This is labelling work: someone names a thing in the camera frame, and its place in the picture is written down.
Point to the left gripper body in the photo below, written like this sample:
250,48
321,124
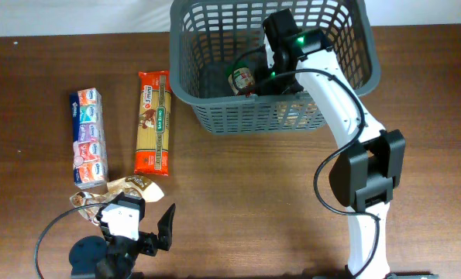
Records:
147,243

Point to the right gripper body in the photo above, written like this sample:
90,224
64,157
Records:
274,79

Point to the green lid jar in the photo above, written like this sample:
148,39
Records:
241,74

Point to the San Remo spaghetti packet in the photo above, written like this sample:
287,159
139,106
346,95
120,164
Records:
153,132

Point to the orange crinkled snack bag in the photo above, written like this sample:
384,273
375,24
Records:
297,116

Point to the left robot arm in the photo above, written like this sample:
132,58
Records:
114,253

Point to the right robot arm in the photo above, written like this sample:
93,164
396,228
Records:
359,178

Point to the brown white snack pouch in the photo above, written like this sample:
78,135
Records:
135,185

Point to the grey plastic basket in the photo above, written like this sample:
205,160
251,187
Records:
208,36

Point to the Kleenex tissue multipack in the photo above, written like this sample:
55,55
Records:
90,167

